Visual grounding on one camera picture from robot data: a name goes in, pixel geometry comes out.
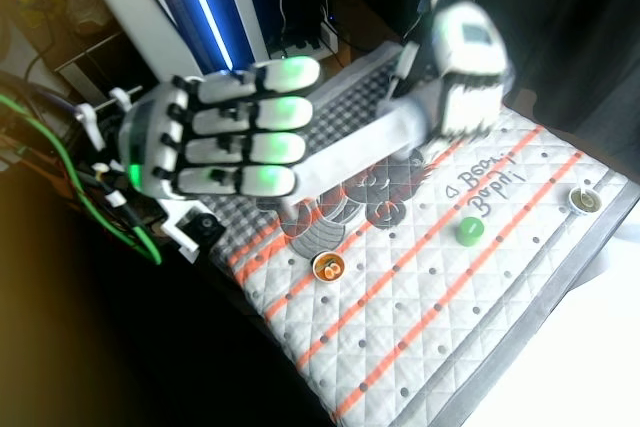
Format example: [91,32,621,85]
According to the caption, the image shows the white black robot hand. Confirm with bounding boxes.
[119,55,321,201]
[397,0,511,141]

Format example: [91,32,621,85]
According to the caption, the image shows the translucent plastic cup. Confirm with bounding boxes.
[278,91,441,222]

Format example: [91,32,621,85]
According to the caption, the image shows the white column with blue light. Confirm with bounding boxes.
[69,0,274,93]

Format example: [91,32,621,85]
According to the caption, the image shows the white power strip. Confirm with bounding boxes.
[319,16,342,56]

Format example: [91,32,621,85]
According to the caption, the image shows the small bowl with orange food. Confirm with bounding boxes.
[311,250,347,284]

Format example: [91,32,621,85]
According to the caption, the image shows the green toy cylinder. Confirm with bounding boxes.
[454,215,486,248]

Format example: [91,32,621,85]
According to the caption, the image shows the grey quilt with orange stripes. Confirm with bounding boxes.
[209,106,640,427]

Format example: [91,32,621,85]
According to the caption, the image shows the green cable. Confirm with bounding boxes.
[0,94,164,266]

